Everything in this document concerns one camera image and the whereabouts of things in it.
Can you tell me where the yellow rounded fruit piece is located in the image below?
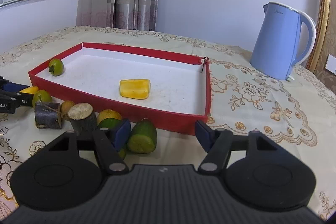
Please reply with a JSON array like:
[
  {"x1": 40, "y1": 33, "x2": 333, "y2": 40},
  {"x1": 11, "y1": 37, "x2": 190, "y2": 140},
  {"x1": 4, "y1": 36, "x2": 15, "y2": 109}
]
[{"x1": 19, "y1": 86, "x2": 39, "y2": 95}]

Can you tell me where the green lime fruit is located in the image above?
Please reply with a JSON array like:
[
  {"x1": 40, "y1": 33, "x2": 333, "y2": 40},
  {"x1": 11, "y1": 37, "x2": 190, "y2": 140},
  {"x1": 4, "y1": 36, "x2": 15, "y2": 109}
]
[{"x1": 32, "y1": 90, "x2": 53, "y2": 107}]

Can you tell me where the green cucumber piece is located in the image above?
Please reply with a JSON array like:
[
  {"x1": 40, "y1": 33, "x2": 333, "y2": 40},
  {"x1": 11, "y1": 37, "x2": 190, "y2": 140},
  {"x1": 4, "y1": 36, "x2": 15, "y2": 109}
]
[
  {"x1": 118, "y1": 148, "x2": 126, "y2": 160},
  {"x1": 127, "y1": 119, "x2": 157, "y2": 153}
]

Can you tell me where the dark eggplant piece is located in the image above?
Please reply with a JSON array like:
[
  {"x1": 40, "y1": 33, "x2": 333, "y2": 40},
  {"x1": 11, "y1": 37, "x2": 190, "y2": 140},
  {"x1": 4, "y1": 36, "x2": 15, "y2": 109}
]
[{"x1": 34, "y1": 102, "x2": 62, "y2": 130}]

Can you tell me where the yellow green fruit piece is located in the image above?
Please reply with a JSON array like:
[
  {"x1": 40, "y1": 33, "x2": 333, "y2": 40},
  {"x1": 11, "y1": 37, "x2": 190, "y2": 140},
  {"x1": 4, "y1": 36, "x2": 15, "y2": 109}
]
[{"x1": 97, "y1": 109, "x2": 122, "y2": 128}]

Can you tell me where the small green tomato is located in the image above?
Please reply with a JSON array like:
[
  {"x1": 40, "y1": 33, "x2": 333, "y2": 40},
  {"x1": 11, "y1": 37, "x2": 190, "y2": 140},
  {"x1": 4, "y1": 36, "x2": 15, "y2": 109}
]
[{"x1": 49, "y1": 59, "x2": 64, "y2": 76}]

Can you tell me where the small yellow-brown fruit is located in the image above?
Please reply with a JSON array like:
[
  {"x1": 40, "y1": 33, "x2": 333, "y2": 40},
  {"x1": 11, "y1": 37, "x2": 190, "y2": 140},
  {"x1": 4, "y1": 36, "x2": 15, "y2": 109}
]
[{"x1": 60, "y1": 101, "x2": 75, "y2": 121}]

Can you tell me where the yellow fruit chunk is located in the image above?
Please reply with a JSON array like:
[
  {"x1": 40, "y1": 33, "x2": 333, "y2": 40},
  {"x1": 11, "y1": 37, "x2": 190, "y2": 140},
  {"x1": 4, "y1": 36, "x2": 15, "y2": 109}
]
[{"x1": 119, "y1": 79, "x2": 151, "y2": 100}]

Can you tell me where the red shallow cardboard box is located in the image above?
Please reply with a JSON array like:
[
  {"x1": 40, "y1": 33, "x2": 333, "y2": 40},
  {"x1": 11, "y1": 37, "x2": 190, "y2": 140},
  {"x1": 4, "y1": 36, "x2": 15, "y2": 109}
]
[{"x1": 29, "y1": 42, "x2": 211, "y2": 134}]

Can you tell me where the cream embroidered tablecloth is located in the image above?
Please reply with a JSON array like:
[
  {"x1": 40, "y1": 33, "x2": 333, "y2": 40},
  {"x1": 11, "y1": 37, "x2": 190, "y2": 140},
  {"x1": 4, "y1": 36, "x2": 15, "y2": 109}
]
[{"x1": 1, "y1": 26, "x2": 335, "y2": 220}]

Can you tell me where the blue electric kettle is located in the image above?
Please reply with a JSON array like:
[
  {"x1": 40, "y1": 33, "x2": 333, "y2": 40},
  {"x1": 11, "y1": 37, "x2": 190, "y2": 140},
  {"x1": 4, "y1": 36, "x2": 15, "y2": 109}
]
[{"x1": 250, "y1": 2, "x2": 316, "y2": 80}]

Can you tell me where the white wall socket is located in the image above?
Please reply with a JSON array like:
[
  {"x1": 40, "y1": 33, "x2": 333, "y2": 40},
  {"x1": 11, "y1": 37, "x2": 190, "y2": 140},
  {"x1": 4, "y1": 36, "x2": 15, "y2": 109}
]
[{"x1": 325, "y1": 55, "x2": 336, "y2": 75}]

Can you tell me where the gold mirror frame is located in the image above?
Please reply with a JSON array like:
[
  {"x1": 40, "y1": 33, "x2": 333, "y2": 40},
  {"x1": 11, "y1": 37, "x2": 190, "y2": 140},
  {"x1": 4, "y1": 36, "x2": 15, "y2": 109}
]
[{"x1": 305, "y1": 0, "x2": 336, "y2": 88}]

